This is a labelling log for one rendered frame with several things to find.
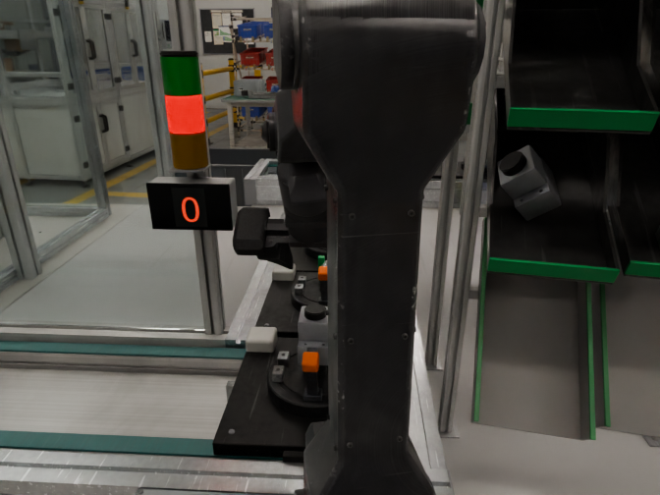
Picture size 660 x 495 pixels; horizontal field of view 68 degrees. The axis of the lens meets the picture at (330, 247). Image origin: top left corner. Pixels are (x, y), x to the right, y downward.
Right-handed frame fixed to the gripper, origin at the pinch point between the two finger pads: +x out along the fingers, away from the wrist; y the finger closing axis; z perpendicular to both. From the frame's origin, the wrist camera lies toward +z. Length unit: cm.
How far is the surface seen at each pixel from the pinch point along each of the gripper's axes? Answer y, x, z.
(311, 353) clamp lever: -0.2, 3.5, -12.2
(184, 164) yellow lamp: 19.1, -2.9, 12.4
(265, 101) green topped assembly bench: 101, 322, 390
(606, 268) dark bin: -31.6, -8.8, -6.3
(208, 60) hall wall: 329, 632, 868
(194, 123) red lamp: 17.2, -7.0, 16.3
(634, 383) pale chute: -40.6, 8.0, -13.1
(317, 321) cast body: -0.5, 5.8, -7.0
